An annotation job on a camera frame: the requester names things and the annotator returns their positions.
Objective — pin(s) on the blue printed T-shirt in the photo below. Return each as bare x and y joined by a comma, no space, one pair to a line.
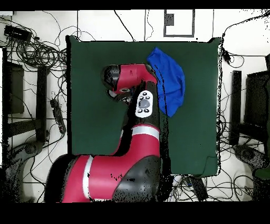
170,84

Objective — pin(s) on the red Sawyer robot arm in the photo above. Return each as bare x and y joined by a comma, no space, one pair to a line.
137,158

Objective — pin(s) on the dark green table cloth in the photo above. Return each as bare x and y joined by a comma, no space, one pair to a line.
95,126

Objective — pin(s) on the black power strip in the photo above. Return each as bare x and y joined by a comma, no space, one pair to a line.
58,115

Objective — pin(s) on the small dark grey square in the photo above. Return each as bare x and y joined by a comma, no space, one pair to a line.
169,20

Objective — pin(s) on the black rectangular floor device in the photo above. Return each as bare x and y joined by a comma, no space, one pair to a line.
199,188

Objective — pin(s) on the black plug adapter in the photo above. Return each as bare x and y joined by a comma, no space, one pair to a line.
226,56

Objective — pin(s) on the dark grey floor stand base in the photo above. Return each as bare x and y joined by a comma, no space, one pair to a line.
249,154
30,149

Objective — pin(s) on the black electronics box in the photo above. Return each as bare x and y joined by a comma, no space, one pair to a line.
18,33

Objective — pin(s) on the dark green round object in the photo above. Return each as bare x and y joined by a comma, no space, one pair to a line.
262,173

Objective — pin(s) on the grey square floor frame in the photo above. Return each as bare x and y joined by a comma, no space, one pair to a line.
179,36

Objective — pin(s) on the black metal frame stand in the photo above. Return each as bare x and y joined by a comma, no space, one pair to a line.
41,101
236,101

